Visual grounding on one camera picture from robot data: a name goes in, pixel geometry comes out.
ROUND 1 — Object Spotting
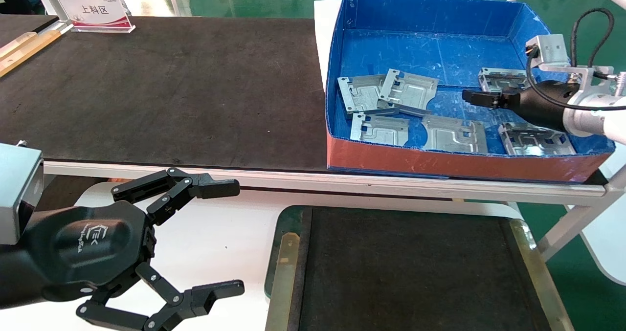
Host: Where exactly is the white rounded panel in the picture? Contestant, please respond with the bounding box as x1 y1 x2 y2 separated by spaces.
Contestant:
567 143 626 287

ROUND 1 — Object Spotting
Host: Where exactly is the white table frame leg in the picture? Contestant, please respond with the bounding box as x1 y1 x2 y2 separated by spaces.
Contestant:
537 167 626 262

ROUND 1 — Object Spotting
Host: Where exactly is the black tray with green rim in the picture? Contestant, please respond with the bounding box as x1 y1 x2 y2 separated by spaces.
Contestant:
264 205 575 331

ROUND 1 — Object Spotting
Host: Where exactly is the stamped grey metal part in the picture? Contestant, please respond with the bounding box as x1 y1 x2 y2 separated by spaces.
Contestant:
498 122 577 156
422 115 489 154
350 113 409 147
337 74 399 116
377 68 439 117
478 67 530 97

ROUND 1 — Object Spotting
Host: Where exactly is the blue corrugated plastic box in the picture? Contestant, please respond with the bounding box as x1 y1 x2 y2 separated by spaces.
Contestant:
325 0 616 184

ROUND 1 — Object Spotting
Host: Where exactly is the aluminium table frame rail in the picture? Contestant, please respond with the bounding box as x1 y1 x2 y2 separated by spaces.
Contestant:
43 161 609 207

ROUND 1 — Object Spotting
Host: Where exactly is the large black table mat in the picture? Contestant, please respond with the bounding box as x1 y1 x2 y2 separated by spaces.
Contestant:
0 16 329 171

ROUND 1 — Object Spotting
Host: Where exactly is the wooden strip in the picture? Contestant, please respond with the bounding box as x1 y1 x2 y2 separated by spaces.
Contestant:
0 29 62 77

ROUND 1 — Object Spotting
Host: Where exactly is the acrylic sign with Chinese text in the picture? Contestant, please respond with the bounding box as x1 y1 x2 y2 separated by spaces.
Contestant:
56 0 136 33

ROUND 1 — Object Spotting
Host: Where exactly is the black camera cable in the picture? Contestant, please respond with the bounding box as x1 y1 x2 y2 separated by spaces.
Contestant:
526 7 626 112

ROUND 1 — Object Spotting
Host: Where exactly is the white paper sheet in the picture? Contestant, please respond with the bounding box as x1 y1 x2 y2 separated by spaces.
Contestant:
313 0 343 94

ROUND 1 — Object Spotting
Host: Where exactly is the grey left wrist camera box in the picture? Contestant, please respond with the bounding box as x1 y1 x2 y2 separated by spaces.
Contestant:
0 142 45 246

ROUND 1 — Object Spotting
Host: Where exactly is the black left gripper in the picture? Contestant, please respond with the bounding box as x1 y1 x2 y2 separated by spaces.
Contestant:
24 167 245 331

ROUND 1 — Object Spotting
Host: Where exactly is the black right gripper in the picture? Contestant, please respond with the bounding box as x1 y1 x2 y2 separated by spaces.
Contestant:
462 81 580 131

